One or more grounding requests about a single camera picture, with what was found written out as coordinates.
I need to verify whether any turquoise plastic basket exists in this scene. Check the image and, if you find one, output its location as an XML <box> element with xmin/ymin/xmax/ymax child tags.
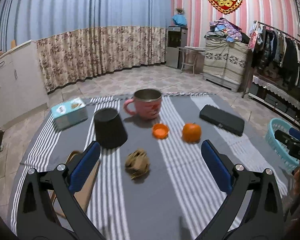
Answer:
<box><xmin>264</xmin><ymin>117</ymin><xmax>300</xmax><ymax>173</ymax></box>

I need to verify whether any wooden chair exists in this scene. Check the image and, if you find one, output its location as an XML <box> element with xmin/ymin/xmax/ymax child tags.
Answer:
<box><xmin>50</xmin><ymin>151</ymin><xmax>100</xmax><ymax>218</ymax></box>

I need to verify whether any low tv bench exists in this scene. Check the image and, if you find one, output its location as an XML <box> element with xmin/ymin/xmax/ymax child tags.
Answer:
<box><xmin>246</xmin><ymin>75</ymin><xmax>300</xmax><ymax>127</ymax></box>

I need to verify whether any black flat case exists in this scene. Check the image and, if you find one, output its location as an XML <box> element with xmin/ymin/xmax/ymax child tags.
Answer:
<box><xmin>199</xmin><ymin>105</ymin><xmax>244</xmax><ymax>136</ymax></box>

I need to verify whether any clothes rack with garments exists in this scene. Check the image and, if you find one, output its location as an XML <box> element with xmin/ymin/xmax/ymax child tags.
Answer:
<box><xmin>247</xmin><ymin>21</ymin><xmax>300</xmax><ymax>102</ymax></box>

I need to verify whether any tissue box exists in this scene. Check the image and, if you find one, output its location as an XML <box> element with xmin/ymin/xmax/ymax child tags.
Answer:
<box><xmin>51</xmin><ymin>98</ymin><xmax>88</xmax><ymax>131</ymax></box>

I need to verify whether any black upturned cup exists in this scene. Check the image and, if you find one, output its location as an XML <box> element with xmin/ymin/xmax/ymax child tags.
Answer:
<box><xmin>94</xmin><ymin>108</ymin><xmax>128</xmax><ymax>149</ymax></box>

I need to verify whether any whole orange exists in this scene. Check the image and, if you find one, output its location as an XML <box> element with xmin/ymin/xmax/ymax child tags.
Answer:
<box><xmin>182</xmin><ymin>123</ymin><xmax>202</xmax><ymax>143</ymax></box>

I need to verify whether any grey striped table cloth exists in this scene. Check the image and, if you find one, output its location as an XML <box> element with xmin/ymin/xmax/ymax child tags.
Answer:
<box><xmin>10</xmin><ymin>93</ymin><xmax>289</xmax><ymax>239</ymax></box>

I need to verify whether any cloth covered cabinet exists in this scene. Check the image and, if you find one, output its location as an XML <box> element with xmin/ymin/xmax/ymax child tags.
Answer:
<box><xmin>203</xmin><ymin>38</ymin><xmax>248</xmax><ymax>92</ymax></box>

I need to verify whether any white cabinet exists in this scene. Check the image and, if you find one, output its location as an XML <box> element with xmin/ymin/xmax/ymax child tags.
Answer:
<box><xmin>0</xmin><ymin>40</ymin><xmax>49</xmax><ymax>129</ymax></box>

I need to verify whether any small folding table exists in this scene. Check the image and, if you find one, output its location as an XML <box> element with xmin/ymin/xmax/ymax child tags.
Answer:
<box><xmin>178</xmin><ymin>46</ymin><xmax>206</xmax><ymax>75</ymax></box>

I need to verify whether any pile of clothes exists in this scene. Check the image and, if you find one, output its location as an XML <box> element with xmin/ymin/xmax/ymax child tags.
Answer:
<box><xmin>205</xmin><ymin>17</ymin><xmax>250</xmax><ymax>44</ymax></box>

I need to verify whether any pink mug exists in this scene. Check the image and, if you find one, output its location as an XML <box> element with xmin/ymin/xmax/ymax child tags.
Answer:
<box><xmin>123</xmin><ymin>88</ymin><xmax>162</xmax><ymax>120</ymax></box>

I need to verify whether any floral beige curtain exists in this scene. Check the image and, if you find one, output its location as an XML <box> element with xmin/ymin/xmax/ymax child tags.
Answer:
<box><xmin>36</xmin><ymin>26</ymin><xmax>167</xmax><ymax>92</ymax></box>

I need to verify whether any water dispenser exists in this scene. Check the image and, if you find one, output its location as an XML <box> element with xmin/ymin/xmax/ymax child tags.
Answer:
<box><xmin>166</xmin><ymin>26</ymin><xmax>187</xmax><ymax>69</ymax></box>

